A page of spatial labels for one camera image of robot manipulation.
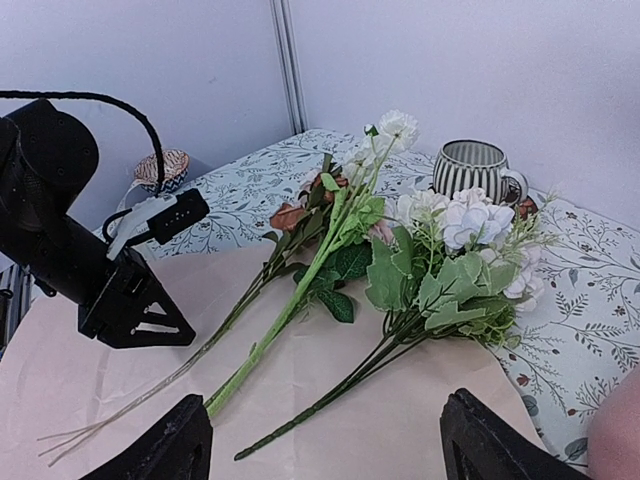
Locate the dark red small object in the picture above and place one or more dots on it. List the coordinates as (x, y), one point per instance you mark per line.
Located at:
(526, 209)

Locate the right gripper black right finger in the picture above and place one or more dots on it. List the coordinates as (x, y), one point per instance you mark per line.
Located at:
(478, 444)

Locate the tall pink vase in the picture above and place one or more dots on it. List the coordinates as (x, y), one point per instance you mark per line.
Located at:
(613, 435)

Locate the striped grey ceramic cup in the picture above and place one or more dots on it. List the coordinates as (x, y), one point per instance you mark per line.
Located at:
(464, 164)

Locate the white ranunculus flower stem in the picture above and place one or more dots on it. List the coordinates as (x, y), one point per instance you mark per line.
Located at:
(354, 211)

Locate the cream printed ribbon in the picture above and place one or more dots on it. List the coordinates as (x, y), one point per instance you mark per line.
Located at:
(138, 192)

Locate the floral patterned table mat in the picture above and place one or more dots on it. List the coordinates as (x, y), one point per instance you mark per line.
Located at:
(576, 346)

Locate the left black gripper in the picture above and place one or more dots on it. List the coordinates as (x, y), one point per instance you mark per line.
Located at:
(47, 158)

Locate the rust brown rose stem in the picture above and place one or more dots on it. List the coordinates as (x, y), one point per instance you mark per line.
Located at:
(292, 227)

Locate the left aluminium frame post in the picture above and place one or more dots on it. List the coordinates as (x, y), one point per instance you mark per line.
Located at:
(290, 71)

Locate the pink wrapping paper sheet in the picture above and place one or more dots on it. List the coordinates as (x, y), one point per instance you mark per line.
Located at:
(65, 398)

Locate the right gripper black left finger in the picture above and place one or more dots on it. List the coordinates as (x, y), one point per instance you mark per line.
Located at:
(177, 446)

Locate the white blue hydrangea stem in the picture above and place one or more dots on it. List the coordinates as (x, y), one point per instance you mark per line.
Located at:
(461, 266)

